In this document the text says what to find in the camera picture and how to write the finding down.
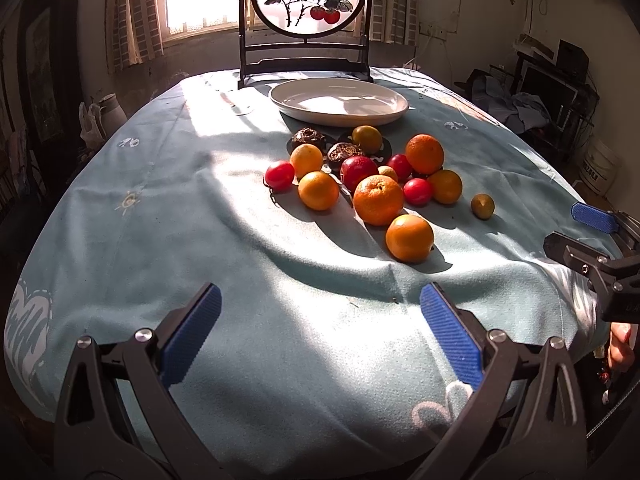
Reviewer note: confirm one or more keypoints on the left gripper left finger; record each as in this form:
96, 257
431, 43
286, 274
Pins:
94, 437

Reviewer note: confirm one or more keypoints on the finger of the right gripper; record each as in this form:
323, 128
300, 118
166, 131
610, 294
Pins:
621, 226
577, 256

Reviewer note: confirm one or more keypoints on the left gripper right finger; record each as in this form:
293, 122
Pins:
525, 418

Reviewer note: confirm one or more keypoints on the small yellow-green fruit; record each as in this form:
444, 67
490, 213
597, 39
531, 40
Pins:
483, 206

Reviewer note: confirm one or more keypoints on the orange small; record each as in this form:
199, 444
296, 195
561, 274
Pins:
447, 186

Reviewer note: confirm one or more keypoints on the large orange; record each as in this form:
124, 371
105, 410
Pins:
425, 154

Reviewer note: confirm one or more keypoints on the large mandarin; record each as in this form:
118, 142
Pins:
378, 200

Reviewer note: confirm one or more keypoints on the right hand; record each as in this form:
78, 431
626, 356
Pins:
620, 354

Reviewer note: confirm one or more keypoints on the white bucket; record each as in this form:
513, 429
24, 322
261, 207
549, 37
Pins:
599, 166

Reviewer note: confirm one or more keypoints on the red tomato front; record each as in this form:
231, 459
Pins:
418, 192

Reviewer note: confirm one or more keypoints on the red tomato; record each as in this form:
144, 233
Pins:
418, 192
400, 164
279, 176

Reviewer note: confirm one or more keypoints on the red tomato back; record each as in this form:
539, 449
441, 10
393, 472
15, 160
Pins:
400, 164

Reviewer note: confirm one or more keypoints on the small tan fruit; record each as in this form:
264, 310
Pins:
388, 171

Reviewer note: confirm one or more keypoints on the black patterned coaster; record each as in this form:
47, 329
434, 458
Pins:
383, 155

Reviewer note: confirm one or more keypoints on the yellow-green round fruit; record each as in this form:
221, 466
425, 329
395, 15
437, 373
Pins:
368, 138

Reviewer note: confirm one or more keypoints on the red apple centre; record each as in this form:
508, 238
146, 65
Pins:
355, 169

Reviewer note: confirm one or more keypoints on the dark wrinkled fruit front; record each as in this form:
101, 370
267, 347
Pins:
341, 151

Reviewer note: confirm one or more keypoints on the dark wrinkled fruit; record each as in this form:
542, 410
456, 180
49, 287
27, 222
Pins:
308, 136
341, 151

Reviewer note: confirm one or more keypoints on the light blue tablecloth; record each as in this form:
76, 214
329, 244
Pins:
320, 363

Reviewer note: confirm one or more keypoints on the red tomato far left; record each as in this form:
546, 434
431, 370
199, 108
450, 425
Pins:
279, 176

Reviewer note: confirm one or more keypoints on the white oval plate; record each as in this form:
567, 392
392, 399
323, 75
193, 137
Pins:
338, 102

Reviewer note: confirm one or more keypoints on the right checkered curtain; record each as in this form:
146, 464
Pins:
394, 22

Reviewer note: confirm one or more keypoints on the checkered curtain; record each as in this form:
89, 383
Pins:
394, 22
133, 34

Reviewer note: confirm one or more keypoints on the white jug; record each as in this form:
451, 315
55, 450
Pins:
99, 121

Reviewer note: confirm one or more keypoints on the yellow orange left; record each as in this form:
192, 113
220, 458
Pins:
306, 158

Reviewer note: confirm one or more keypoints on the dark wrinkled fruit back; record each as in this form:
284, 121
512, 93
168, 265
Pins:
308, 136

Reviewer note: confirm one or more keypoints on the round painted screen stand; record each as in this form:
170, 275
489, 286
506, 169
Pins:
286, 36

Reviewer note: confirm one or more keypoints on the left checkered curtain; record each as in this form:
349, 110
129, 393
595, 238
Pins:
133, 34

